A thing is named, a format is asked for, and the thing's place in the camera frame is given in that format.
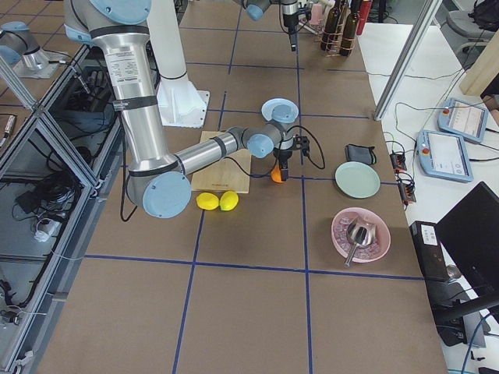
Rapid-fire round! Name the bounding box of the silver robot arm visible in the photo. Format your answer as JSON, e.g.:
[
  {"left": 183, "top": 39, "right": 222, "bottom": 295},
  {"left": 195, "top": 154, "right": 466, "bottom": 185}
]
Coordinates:
[{"left": 64, "top": 1, "right": 299, "bottom": 219}]

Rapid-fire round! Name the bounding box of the black orange connector block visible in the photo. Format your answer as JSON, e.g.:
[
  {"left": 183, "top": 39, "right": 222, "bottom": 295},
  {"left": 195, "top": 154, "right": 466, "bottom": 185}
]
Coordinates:
[{"left": 390, "top": 152, "right": 407, "bottom": 173}]

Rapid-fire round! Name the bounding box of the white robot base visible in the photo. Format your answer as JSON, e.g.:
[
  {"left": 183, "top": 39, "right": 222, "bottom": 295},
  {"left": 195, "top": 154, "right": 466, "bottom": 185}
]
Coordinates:
[{"left": 157, "top": 76, "right": 210, "bottom": 129}]

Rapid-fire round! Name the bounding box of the dark folded cloth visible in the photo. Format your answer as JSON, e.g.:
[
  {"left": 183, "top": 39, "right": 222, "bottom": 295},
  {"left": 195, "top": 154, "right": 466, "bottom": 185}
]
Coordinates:
[{"left": 345, "top": 143, "right": 377, "bottom": 165}]

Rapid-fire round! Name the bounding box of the yellow lemon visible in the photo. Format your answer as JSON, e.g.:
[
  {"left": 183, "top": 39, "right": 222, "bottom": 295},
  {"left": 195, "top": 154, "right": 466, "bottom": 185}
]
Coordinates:
[
  {"left": 219, "top": 190, "right": 239, "bottom": 211},
  {"left": 196, "top": 192, "right": 219, "bottom": 210}
]

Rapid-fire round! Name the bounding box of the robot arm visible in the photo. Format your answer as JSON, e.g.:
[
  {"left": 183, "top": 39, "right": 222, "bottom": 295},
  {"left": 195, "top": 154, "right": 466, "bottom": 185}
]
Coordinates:
[{"left": 236, "top": 0, "right": 300, "bottom": 52}]

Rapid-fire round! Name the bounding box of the clear ice cubes pile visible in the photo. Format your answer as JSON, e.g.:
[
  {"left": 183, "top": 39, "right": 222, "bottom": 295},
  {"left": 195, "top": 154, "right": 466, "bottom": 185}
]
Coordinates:
[{"left": 334, "top": 212, "right": 385, "bottom": 260}]

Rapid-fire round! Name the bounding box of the mint green plate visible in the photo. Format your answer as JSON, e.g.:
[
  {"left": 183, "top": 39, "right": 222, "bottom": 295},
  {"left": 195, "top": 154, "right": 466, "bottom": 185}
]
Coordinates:
[{"left": 334, "top": 161, "right": 380, "bottom": 199}]

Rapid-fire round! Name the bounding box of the metal scoop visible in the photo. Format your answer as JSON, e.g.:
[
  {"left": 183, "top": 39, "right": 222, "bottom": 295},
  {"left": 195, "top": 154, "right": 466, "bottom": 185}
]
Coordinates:
[{"left": 344, "top": 217, "right": 377, "bottom": 267}]

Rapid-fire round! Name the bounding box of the right yellow lemon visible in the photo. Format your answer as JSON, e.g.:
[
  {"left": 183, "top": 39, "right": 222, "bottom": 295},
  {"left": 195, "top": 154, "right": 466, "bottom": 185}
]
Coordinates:
[{"left": 219, "top": 190, "right": 239, "bottom": 211}]

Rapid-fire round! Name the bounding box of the pink bowl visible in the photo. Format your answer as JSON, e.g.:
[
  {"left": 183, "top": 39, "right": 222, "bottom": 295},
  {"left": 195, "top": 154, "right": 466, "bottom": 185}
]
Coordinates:
[{"left": 331, "top": 207, "right": 391, "bottom": 263}]

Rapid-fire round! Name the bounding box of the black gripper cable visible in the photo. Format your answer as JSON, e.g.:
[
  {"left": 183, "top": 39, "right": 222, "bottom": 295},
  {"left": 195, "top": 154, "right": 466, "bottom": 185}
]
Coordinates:
[{"left": 290, "top": 125, "right": 326, "bottom": 170}]

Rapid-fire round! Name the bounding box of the left yellow lemon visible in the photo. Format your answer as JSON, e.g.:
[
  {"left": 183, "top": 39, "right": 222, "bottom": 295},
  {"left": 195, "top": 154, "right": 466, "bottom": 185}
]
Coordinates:
[{"left": 196, "top": 192, "right": 219, "bottom": 210}]

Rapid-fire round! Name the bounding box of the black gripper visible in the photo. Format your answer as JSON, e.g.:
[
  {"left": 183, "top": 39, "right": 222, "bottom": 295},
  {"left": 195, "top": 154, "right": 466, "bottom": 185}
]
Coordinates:
[
  {"left": 281, "top": 2, "right": 299, "bottom": 51},
  {"left": 274, "top": 135, "right": 310, "bottom": 182}
]

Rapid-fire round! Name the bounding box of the orange fruit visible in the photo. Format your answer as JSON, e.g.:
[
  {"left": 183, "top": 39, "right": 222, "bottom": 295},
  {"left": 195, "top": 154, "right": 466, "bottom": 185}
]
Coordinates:
[{"left": 271, "top": 166, "right": 284, "bottom": 183}]

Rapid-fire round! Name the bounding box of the wooden cutting board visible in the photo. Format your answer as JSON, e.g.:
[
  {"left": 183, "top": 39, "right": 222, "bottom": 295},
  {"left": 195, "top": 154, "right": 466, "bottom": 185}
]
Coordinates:
[{"left": 191, "top": 131, "right": 252, "bottom": 194}]

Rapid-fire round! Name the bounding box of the pink cup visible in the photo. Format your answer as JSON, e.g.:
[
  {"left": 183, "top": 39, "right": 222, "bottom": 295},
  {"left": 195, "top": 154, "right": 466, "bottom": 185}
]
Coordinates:
[{"left": 310, "top": 3, "right": 323, "bottom": 26}]

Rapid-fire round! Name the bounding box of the aluminium frame post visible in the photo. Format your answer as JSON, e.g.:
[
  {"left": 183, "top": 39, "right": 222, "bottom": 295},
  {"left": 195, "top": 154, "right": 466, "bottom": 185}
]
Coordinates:
[{"left": 373, "top": 0, "right": 442, "bottom": 121}]

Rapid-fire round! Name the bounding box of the copper wire bottle rack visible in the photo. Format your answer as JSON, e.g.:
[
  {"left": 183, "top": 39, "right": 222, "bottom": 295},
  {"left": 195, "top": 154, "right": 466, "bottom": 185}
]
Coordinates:
[{"left": 326, "top": 13, "right": 348, "bottom": 55}]

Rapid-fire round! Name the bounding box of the black computer box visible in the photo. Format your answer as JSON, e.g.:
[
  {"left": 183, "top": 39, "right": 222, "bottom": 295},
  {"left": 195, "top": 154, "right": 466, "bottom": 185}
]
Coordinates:
[{"left": 409, "top": 221, "right": 449, "bottom": 282}]

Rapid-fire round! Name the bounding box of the light blue plate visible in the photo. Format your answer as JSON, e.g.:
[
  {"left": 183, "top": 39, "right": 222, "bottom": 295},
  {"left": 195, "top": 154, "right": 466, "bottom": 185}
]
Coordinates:
[{"left": 261, "top": 98, "right": 299, "bottom": 124}]

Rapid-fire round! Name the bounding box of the far teach pendant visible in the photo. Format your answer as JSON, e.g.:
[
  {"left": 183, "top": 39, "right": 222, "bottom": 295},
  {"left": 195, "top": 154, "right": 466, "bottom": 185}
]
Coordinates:
[{"left": 437, "top": 97, "right": 487, "bottom": 143}]

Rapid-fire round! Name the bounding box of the black monitor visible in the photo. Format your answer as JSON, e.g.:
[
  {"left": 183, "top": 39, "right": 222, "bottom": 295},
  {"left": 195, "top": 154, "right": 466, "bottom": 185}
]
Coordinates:
[{"left": 435, "top": 182, "right": 498, "bottom": 295}]

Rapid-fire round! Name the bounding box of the near teach pendant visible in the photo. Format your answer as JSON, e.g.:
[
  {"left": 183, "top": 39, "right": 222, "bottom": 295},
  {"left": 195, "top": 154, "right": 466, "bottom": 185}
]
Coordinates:
[{"left": 416, "top": 129, "right": 473, "bottom": 182}]

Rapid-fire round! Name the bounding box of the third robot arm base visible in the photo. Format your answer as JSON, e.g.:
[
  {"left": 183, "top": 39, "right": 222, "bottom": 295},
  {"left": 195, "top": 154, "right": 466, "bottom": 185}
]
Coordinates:
[{"left": 1, "top": 21, "right": 58, "bottom": 79}]

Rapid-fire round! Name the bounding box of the dark wine bottle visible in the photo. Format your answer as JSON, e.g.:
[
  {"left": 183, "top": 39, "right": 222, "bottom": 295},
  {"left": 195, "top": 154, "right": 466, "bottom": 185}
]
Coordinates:
[
  {"left": 320, "top": 1, "right": 342, "bottom": 51},
  {"left": 339, "top": 0, "right": 361, "bottom": 56}
]

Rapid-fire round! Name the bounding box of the teach pendant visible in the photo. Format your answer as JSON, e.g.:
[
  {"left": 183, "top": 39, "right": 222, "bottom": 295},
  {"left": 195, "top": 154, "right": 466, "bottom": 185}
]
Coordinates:
[
  {"left": 416, "top": 129, "right": 473, "bottom": 182},
  {"left": 437, "top": 97, "right": 487, "bottom": 143}
]

